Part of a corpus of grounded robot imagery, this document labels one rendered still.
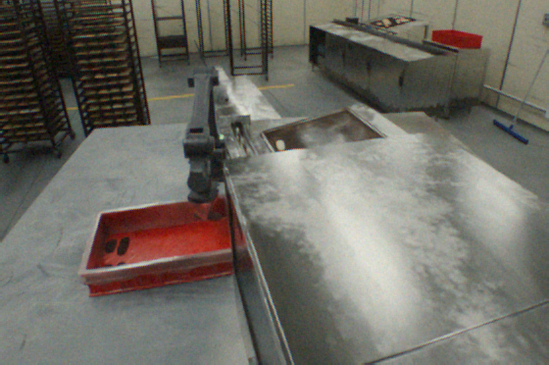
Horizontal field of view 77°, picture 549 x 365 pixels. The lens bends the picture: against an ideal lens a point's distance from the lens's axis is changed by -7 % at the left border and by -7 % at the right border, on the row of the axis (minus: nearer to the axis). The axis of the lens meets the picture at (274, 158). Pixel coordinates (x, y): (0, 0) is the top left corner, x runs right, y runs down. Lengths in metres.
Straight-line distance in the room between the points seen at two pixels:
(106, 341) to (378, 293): 0.80
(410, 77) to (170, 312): 3.57
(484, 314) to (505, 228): 0.20
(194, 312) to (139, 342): 0.16
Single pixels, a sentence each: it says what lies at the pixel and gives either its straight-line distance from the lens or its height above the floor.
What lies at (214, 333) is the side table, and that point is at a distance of 1.06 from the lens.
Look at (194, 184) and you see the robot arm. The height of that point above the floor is 1.14.
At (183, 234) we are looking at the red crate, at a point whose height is 0.82.
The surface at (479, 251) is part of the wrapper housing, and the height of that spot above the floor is 1.30.
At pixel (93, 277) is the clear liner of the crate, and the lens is 1.17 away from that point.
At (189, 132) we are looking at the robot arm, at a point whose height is 1.25.
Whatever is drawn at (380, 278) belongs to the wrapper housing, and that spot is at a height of 1.30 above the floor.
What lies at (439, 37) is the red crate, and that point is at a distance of 5.06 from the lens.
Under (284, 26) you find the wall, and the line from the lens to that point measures 8.95.
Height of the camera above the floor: 1.66
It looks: 27 degrees down
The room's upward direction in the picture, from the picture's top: 1 degrees counter-clockwise
